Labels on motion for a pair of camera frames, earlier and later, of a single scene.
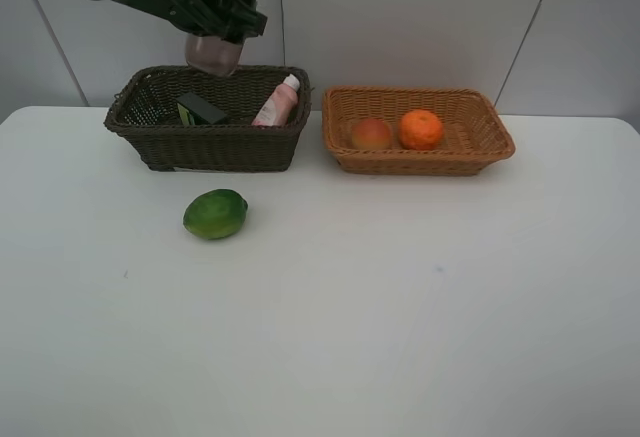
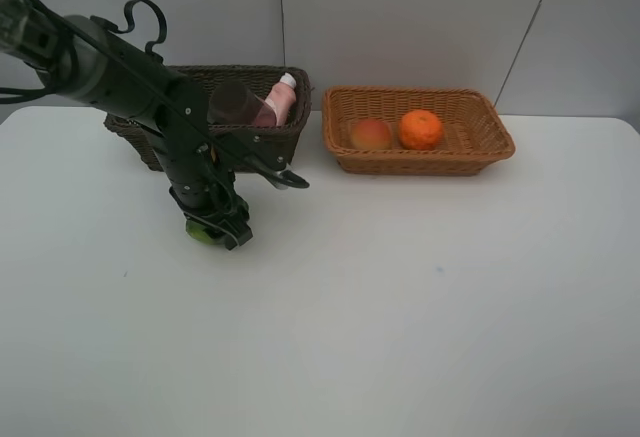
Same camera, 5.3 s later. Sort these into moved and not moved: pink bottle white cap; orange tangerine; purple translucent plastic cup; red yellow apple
Moved: purple translucent plastic cup
Not moved: orange tangerine; red yellow apple; pink bottle white cap
